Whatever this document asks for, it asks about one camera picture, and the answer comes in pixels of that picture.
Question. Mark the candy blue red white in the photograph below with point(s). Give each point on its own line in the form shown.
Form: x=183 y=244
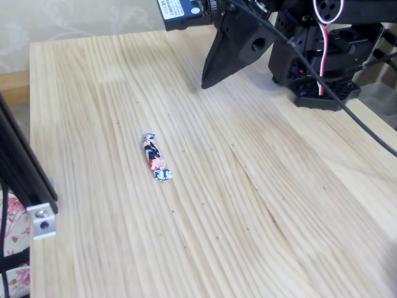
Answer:
x=154 y=156

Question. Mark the silver angle bracket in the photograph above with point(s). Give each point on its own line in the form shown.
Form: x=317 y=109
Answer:
x=41 y=222

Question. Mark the aluminium extrusion post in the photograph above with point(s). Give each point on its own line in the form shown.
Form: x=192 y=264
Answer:
x=21 y=164

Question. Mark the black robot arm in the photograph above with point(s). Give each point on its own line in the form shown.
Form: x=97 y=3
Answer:
x=285 y=62

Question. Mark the floral fabric cushion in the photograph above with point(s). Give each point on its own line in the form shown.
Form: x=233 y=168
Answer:
x=17 y=217

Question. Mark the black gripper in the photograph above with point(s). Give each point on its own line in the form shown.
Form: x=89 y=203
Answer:
x=240 y=40

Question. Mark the wooden skirting board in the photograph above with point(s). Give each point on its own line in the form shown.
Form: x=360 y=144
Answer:
x=14 y=88

